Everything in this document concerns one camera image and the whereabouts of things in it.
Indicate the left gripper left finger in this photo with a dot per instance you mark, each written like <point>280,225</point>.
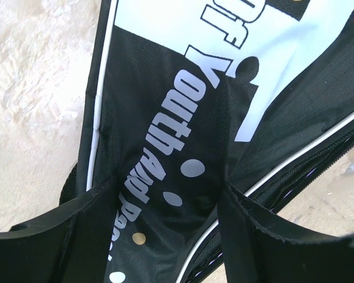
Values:
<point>67,244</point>

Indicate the black sport racket bag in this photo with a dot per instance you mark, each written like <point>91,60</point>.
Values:
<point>188,100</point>

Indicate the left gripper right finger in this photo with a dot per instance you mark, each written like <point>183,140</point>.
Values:
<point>260,246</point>

